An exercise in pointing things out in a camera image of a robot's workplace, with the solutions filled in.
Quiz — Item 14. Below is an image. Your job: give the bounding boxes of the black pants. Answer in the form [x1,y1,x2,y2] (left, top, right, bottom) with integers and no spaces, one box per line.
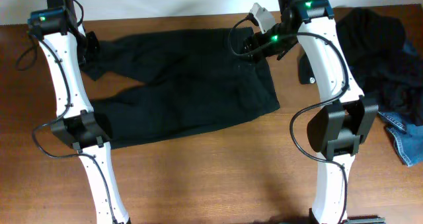
[83,28,280,149]

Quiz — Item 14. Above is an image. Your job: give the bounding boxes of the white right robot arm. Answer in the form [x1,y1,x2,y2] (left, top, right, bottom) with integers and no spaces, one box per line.
[235,0,385,223]

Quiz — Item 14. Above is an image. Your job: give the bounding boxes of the black garment pile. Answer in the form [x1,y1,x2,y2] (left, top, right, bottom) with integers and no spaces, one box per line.
[336,8,422,126]

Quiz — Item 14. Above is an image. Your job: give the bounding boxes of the blue denim jeans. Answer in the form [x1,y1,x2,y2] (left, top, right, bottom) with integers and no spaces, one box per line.
[379,112,422,167]

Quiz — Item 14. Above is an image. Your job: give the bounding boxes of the black metal rail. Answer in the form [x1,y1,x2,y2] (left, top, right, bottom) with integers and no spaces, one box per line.
[344,216,386,224]

